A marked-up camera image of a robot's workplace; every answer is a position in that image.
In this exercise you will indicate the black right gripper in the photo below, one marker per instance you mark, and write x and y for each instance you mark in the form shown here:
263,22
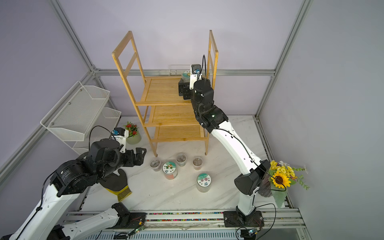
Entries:
185,92

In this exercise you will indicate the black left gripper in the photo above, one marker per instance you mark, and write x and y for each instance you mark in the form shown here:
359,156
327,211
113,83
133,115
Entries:
139,158

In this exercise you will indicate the green-lid sunflower seed jar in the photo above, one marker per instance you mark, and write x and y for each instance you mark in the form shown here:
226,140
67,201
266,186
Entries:
186,76

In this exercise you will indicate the seed jar with red base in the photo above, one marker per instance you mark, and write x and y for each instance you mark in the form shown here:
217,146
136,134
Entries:
170,170

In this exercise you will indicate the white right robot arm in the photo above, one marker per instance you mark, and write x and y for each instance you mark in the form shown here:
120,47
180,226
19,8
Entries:
253,169

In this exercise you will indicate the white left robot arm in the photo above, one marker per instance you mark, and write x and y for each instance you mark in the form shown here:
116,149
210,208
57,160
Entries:
102,164

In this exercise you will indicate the small clear seed cup left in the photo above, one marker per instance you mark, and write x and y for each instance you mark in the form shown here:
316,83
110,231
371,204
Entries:
156,165

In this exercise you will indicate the small clear seed cup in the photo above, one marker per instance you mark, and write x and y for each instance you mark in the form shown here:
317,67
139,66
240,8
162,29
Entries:
181,159
197,163
156,165

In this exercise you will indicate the bamboo three-tier shelf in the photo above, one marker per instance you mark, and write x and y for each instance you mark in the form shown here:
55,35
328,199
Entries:
164,115

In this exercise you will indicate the small clear seed cup middle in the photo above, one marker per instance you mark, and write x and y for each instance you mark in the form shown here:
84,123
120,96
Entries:
181,159

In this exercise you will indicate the small clear seed cup right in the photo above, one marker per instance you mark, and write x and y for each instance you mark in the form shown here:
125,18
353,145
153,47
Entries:
197,163

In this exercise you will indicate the seed jar with floral lid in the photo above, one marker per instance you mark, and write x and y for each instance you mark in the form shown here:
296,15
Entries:
204,182

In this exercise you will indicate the green pot with red flowers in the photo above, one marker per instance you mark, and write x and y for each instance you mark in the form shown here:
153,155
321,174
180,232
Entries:
133,135

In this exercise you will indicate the black and yellow glove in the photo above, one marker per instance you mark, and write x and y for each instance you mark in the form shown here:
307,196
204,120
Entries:
117,184

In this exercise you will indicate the sunflower bouquet in vase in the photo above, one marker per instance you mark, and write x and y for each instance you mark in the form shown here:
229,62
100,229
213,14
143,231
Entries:
282,176

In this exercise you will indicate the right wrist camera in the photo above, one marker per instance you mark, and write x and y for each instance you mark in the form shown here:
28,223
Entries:
195,72

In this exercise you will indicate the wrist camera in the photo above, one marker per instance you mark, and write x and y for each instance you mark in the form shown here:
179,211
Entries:
195,72
121,135

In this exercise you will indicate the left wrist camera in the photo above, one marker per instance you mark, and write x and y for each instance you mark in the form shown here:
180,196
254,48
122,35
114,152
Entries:
121,135

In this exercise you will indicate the white mesh wall basket rack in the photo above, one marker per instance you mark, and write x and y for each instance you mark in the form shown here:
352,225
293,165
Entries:
82,117

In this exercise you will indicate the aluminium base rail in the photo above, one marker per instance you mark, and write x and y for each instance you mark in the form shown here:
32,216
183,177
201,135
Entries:
193,224

